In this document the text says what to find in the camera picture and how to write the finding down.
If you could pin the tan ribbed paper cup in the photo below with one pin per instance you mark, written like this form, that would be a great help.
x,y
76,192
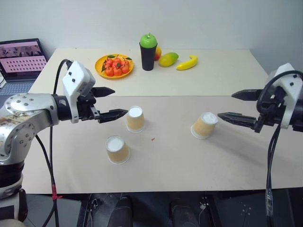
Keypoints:
x,y
117,150
204,125
135,119

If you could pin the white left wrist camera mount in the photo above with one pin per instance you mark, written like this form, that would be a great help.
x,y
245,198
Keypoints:
x,y
75,78

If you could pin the tall black cup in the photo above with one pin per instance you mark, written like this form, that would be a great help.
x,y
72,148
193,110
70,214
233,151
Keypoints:
x,y
148,58

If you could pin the green toy apple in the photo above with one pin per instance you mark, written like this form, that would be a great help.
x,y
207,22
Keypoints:
x,y
148,40

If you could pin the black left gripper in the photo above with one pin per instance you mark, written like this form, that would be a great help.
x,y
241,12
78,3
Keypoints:
x,y
85,110

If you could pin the white robot torso shell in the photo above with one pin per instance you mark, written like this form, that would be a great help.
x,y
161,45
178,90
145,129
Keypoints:
x,y
10,203

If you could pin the yellow green toy mango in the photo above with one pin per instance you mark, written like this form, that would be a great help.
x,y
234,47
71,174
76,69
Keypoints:
x,y
167,59

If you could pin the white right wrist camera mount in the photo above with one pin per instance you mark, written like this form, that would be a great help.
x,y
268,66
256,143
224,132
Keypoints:
x,y
287,72

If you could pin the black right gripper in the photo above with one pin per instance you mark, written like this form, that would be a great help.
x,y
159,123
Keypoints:
x,y
272,111

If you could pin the open laptop computer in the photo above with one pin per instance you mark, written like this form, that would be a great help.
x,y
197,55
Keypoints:
x,y
21,59

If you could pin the red yellow toy peach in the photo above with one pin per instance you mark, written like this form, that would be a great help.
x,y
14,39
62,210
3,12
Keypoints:
x,y
158,53

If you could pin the small orange toy tangerine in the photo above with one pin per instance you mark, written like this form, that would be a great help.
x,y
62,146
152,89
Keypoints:
x,y
109,72
125,63
118,72
125,69
117,60
109,62
116,66

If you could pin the yellow toy banana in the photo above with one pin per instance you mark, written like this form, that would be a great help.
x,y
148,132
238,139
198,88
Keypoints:
x,y
188,63

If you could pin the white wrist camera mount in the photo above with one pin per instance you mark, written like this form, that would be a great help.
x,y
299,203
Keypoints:
x,y
287,72
75,78

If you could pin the yellow round plate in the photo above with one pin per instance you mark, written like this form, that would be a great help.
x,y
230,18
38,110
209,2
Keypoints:
x,y
100,69

